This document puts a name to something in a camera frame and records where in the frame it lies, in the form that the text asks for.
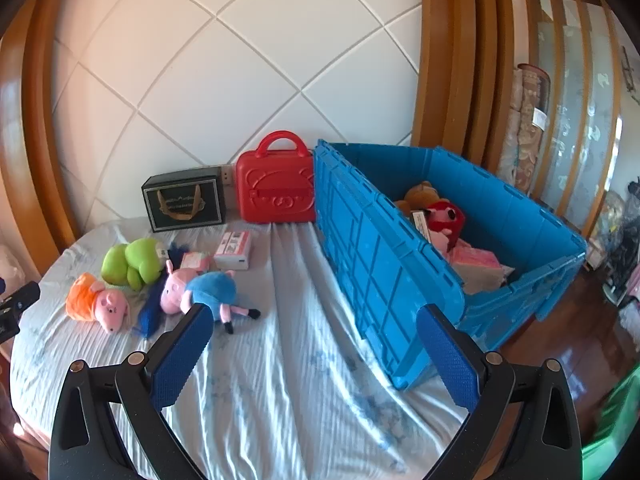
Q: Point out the pig plush with orange dress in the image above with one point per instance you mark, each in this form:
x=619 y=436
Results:
x=95 y=302

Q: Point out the wooden headboard frame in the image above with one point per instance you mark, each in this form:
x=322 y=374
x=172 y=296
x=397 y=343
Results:
x=450 y=60

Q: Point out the red plush toy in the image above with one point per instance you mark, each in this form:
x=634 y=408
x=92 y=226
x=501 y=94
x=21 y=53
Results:
x=445 y=215

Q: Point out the patterned rolled carpet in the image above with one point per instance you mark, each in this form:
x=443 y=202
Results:
x=532 y=130

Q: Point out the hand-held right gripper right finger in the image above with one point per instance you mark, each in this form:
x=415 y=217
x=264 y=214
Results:
x=450 y=360

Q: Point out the pale striped bed sheet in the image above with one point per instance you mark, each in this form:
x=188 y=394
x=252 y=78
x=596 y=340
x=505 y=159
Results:
x=280 y=360

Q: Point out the wall socket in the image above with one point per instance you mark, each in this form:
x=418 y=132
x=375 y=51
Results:
x=228 y=174

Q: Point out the pale rolled carpet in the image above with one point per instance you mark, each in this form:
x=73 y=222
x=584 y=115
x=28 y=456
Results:
x=509 y=145

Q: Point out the green bag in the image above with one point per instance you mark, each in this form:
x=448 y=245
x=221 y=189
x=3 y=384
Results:
x=615 y=425

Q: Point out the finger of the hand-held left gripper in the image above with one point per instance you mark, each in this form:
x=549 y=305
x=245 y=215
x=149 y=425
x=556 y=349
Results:
x=22 y=296
x=7 y=327

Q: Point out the blue fluffy brush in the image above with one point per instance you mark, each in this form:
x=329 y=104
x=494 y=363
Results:
x=150 y=310

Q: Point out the large pink tissue pack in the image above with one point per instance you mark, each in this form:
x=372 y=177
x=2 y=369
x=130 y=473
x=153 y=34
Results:
x=477 y=265

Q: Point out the small pink tissue pack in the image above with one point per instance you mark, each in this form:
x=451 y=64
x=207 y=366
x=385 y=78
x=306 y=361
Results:
x=196 y=261

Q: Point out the green plush toy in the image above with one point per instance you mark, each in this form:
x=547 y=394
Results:
x=135 y=265

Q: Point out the red toy suitcase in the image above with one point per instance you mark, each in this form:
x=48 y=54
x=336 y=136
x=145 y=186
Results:
x=275 y=192

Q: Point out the black gift box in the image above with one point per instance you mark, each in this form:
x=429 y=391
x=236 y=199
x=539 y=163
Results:
x=182 y=205

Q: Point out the blue plastic crate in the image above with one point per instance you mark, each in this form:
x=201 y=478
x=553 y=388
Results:
x=380 y=270

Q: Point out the pig plush with blue shirt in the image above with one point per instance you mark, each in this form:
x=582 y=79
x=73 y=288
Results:
x=205 y=287

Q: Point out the wooden glass partition screen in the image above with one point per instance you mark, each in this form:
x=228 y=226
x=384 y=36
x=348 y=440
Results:
x=575 y=110

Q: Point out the white padded headboard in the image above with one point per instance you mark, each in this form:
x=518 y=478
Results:
x=225 y=60

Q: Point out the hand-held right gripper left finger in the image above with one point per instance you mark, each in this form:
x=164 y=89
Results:
x=177 y=360

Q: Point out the white and red box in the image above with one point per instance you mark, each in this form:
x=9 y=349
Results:
x=232 y=250

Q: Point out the pile of household clutter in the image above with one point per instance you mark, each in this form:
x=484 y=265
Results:
x=620 y=260

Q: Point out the brown teddy bear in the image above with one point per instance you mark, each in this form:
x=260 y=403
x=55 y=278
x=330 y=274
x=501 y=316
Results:
x=417 y=195

